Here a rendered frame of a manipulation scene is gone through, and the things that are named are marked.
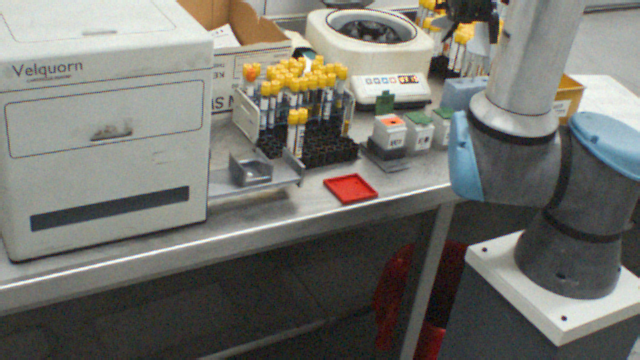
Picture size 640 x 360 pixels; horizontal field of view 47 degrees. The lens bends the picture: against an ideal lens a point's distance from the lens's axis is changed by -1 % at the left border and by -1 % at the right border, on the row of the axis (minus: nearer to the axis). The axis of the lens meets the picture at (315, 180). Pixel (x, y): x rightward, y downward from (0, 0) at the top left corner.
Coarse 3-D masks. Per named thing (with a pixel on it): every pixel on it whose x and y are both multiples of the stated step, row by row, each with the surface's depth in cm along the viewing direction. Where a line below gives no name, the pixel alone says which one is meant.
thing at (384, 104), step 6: (384, 90) 129; (378, 96) 128; (384, 96) 129; (390, 96) 130; (378, 102) 129; (384, 102) 130; (390, 102) 130; (378, 108) 130; (384, 108) 130; (390, 108) 131; (378, 114) 130; (384, 114) 131
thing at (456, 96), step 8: (448, 80) 142; (456, 80) 142; (464, 80) 143; (480, 80) 144; (448, 88) 142; (456, 88) 139; (464, 88) 140; (472, 88) 141; (480, 88) 142; (448, 96) 142; (456, 96) 140; (464, 96) 141; (440, 104) 145; (448, 104) 142; (456, 104) 141; (464, 104) 142
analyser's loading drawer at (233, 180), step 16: (256, 160) 117; (272, 160) 120; (288, 160) 119; (224, 176) 114; (240, 176) 112; (256, 176) 115; (272, 176) 115; (288, 176) 117; (224, 192) 111; (240, 192) 112
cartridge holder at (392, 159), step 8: (368, 136) 132; (360, 144) 134; (368, 144) 133; (376, 144) 130; (368, 152) 133; (376, 152) 131; (384, 152) 129; (392, 152) 130; (400, 152) 131; (376, 160) 131; (384, 160) 130; (392, 160) 130; (400, 160) 131; (408, 160) 131; (384, 168) 129; (392, 168) 129; (400, 168) 130
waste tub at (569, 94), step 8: (560, 80) 154; (568, 80) 152; (576, 80) 150; (560, 88) 154; (568, 88) 146; (576, 88) 147; (584, 88) 148; (560, 96) 146; (568, 96) 147; (576, 96) 148; (560, 104) 147; (568, 104) 148; (576, 104) 150; (560, 112) 149; (568, 112) 150; (560, 120) 150
